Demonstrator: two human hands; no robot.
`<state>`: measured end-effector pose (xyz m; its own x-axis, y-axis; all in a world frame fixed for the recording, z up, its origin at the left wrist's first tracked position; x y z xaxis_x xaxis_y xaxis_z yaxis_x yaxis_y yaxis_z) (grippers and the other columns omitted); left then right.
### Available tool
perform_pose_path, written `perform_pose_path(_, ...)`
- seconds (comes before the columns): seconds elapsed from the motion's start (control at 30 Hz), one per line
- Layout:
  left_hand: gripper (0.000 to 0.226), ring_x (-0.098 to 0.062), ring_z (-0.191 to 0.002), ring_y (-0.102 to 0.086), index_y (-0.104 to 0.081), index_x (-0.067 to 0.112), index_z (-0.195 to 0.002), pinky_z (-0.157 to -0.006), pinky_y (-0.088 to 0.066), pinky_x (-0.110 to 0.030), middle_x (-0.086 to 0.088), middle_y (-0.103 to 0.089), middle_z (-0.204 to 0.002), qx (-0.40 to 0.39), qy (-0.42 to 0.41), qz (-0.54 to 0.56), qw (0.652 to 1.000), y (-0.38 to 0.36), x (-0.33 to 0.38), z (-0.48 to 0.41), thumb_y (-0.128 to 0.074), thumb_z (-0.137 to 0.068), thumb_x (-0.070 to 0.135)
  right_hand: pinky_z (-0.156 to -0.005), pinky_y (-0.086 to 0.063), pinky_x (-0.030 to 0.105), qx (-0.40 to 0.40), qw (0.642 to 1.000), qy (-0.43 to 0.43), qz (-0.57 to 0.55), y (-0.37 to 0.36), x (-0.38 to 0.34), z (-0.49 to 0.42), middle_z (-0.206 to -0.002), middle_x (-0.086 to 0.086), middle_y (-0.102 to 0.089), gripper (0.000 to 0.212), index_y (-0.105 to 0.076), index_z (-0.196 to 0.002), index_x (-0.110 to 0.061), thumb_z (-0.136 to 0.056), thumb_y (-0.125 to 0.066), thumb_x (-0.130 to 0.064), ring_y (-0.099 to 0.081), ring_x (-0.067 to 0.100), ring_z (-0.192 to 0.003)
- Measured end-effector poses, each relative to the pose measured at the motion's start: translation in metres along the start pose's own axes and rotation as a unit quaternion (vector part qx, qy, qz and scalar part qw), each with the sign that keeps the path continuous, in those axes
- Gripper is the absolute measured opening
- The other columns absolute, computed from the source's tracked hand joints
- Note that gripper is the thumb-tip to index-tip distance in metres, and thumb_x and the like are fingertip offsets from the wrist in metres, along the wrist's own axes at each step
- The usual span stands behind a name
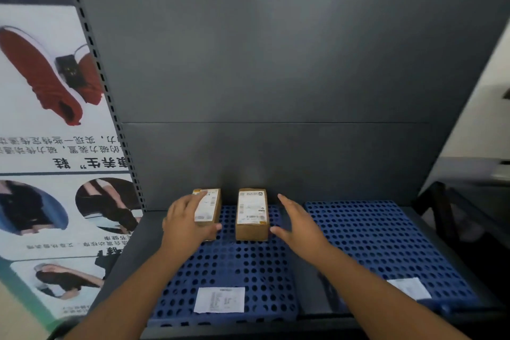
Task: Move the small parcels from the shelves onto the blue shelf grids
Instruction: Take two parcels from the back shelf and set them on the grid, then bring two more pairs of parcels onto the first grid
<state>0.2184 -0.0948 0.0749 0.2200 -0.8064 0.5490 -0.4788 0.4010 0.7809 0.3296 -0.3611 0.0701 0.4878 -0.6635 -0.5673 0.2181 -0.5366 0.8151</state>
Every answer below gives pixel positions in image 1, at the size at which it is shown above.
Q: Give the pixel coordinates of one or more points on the person's right hand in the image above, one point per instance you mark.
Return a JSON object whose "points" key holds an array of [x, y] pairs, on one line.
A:
{"points": [[305, 232]]}

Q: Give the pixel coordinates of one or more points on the white poster with red shoe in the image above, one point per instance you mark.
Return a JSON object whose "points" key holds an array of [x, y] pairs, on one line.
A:
{"points": [[44, 152]]}

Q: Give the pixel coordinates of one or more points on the person's right forearm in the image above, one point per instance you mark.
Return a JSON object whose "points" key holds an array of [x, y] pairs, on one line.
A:
{"points": [[382, 300]]}

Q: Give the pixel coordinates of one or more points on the person's left forearm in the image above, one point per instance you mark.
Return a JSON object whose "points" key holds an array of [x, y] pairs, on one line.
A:
{"points": [[127, 296]]}

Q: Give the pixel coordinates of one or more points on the person's left thumb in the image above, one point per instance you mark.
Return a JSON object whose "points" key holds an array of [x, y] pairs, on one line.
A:
{"points": [[210, 229]]}

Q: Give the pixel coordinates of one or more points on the person's right thumb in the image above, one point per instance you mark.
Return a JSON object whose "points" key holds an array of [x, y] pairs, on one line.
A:
{"points": [[281, 233]]}

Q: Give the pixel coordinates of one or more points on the grey metal shelf unit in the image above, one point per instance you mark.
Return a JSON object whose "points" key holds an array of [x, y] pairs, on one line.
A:
{"points": [[279, 72]]}

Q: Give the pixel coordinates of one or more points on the person's left hand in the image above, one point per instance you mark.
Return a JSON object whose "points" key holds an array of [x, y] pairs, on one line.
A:
{"points": [[183, 228]]}

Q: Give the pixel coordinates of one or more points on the blue perforated plastic tray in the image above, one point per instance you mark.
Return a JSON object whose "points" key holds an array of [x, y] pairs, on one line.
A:
{"points": [[247, 268], [382, 240]]}

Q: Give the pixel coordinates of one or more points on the black metal frame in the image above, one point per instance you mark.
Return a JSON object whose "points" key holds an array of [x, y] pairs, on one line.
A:
{"points": [[442, 212]]}

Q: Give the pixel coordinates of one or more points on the small cardboard box white label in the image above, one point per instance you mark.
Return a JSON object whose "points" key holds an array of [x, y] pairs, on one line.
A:
{"points": [[211, 206], [251, 214]]}

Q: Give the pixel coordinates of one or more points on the white paper slip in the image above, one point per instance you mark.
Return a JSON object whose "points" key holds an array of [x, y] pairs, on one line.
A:
{"points": [[220, 300], [410, 288]]}

